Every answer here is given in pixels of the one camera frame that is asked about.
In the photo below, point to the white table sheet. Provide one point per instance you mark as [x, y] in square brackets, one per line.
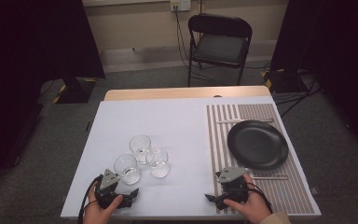
[167, 124]

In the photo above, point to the person's left hand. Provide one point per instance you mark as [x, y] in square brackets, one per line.
[98, 210]

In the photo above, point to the silver fork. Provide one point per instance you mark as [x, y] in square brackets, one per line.
[270, 178]

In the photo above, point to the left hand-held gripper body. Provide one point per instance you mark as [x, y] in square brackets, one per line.
[108, 184]

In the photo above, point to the black folding chair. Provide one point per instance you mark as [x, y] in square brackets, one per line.
[220, 46]

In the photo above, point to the black stand base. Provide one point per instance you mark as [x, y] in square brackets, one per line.
[281, 81]
[74, 90]

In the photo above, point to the person's right hand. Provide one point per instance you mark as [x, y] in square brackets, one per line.
[252, 205]

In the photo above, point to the black round plate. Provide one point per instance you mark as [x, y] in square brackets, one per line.
[257, 145]

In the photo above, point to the striped grey placemat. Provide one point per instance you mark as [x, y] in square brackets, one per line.
[279, 193]

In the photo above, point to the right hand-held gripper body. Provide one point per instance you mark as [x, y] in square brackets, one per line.
[231, 185]

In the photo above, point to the silver knife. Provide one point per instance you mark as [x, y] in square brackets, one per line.
[245, 120]

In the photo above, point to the clear drinking glass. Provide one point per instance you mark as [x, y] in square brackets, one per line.
[159, 163]
[140, 148]
[127, 168]

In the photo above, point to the black curtain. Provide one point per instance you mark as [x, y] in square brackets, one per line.
[335, 56]
[28, 62]

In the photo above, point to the white wall power outlet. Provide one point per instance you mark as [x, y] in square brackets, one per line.
[180, 4]

